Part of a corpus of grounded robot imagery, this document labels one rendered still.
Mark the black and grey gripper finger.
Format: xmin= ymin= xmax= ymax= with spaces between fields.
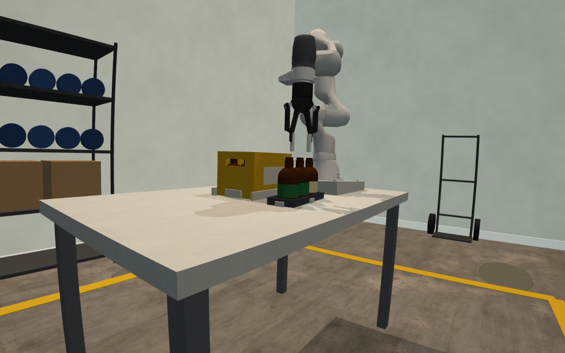
xmin=304 ymin=103 xmax=320 ymax=152
xmin=283 ymin=102 xmax=302 ymax=151

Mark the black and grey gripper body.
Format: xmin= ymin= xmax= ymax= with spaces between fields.
xmin=291 ymin=82 xmax=313 ymax=114

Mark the brown bottle with green label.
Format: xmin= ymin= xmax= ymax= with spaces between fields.
xmin=277 ymin=157 xmax=300 ymax=200
xmin=295 ymin=157 xmax=309 ymax=198

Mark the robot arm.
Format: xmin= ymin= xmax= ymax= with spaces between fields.
xmin=279 ymin=29 xmax=350 ymax=181

